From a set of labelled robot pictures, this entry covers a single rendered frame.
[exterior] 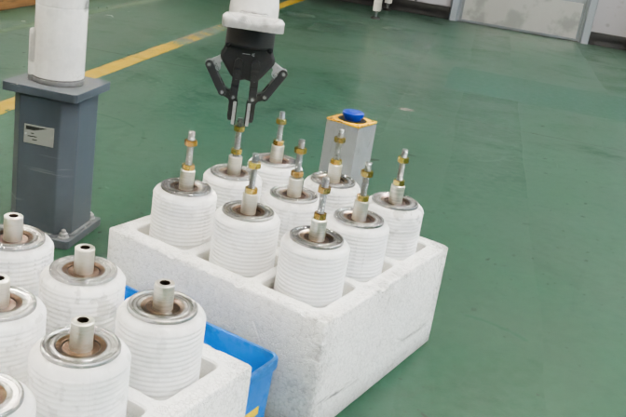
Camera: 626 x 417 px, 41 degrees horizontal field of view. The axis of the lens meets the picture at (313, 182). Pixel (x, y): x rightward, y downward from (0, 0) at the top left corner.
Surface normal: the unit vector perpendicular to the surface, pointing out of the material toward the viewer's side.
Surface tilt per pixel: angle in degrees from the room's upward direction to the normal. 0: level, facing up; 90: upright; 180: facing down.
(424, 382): 0
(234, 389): 90
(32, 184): 90
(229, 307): 90
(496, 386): 0
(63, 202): 90
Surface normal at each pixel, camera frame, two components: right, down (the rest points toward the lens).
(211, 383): 0.15, -0.94
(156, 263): -0.54, 0.19
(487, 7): -0.21, 0.29
